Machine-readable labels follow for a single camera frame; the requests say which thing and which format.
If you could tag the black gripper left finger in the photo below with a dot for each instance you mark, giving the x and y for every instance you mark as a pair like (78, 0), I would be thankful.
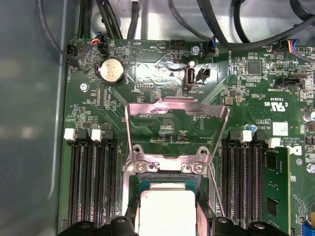
(123, 226)

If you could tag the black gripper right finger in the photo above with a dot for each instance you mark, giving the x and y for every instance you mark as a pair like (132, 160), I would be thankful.
(221, 227)

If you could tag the silver CPU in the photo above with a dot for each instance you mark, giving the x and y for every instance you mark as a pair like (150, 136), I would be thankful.
(167, 211)

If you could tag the metal socket cover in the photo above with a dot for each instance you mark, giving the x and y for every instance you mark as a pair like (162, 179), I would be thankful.
(177, 103)

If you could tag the CPU socket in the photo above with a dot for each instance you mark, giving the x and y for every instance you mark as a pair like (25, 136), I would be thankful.
(129, 177)

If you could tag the black RAM slot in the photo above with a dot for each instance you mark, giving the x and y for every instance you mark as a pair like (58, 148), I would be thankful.
(238, 184)
(87, 184)
(254, 184)
(99, 184)
(75, 184)
(112, 184)
(226, 184)

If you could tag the green RAM stick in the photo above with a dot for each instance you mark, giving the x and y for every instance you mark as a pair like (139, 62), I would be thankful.
(276, 186)

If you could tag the blue top capacitor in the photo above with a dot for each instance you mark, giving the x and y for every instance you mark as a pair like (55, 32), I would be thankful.
(251, 127)

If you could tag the white square sticker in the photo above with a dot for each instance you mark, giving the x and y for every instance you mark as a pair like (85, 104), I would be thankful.
(280, 128)

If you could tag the silver board screw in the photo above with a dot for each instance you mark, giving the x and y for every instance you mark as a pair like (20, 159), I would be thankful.
(196, 50)
(84, 87)

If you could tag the metal USB port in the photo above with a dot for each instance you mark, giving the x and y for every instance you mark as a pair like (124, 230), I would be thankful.
(190, 77)

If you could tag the silver coin cell battery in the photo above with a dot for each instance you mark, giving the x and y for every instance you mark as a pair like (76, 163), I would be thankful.
(112, 70)

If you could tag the black PC case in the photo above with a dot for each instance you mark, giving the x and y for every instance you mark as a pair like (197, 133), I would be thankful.
(29, 98)

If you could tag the black square chip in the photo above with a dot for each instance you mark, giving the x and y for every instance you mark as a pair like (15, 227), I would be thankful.
(254, 67)

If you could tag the green motherboard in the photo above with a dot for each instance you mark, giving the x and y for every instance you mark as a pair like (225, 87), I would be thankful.
(157, 52)

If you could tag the black pin header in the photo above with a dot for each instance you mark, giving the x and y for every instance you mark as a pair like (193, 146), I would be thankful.
(177, 44)

